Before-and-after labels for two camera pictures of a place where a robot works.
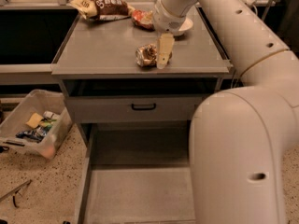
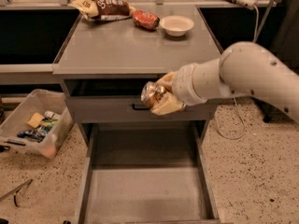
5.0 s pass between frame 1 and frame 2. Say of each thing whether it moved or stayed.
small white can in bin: stayed
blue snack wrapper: stayed
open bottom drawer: stayed
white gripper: moved
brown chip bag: stayed
